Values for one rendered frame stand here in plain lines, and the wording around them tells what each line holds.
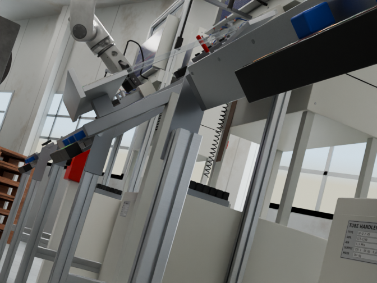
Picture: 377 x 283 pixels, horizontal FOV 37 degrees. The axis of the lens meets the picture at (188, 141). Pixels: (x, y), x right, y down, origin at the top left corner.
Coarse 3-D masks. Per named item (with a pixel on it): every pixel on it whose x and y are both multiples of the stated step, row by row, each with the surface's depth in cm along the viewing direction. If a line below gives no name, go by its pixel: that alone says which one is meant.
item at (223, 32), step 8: (240, 24) 132; (224, 32) 131; (200, 40) 129; (208, 40) 130; (184, 48) 128; (160, 56) 126; (168, 56) 127; (144, 64) 125; (152, 64) 127; (128, 72) 124
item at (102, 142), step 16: (224, 0) 240; (208, 32) 246; (112, 128) 156; (96, 144) 154; (96, 160) 154; (192, 192) 184; (208, 192) 187; (224, 192) 188; (48, 256) 219; (96, 272) 225
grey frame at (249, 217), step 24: (288, 0) 185; (288, 96) 177; (264, 144) 174; (264, 168) 173; (48, 192) 221; (264, 192) 172; (72, 216) 151; (72, 240) 150; (240, 240) 168; (24, 264) 216; (240, 264) 168
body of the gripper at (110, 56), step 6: (108, 48) 191; (114, 48) 191; (102, 54) 193; (108, 54) 190; (114, 54) 191; (120, 54) 191; (102, 60) 197; (108, 60) 192; (114, 60) 190; (126, 60) 192; (108, 66) 195; (114, 66) 191; (120, 66) 191; (114, 72) 195
